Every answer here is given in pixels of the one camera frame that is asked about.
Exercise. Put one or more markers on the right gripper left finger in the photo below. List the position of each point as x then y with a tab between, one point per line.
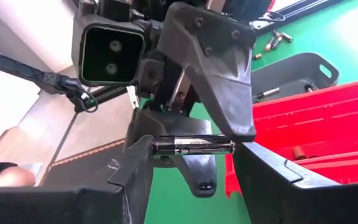
57	205

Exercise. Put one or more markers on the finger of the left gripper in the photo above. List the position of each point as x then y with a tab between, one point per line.
219	62
197	174

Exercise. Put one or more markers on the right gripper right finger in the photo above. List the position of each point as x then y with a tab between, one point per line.
306	205

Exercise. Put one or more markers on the small cylindrical battery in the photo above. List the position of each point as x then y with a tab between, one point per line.
194	146

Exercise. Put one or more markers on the small silver battery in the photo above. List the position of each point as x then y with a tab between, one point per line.
268	92
310	87

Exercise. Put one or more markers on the grey plastic tub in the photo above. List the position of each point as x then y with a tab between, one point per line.
291	71

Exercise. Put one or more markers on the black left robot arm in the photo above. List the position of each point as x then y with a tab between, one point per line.
120	9

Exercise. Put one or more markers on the person's hand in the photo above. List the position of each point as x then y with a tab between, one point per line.
11	178

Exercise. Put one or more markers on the green table mat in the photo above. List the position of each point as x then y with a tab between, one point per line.
337	31

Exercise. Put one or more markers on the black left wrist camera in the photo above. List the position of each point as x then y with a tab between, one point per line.
110	56

